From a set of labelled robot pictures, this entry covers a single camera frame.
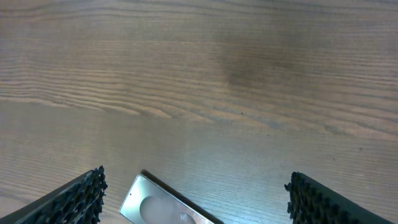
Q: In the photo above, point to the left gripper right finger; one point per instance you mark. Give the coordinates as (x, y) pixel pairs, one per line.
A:
(312, 202)

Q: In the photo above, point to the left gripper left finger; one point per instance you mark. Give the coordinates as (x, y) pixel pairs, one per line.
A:
(80, 201)

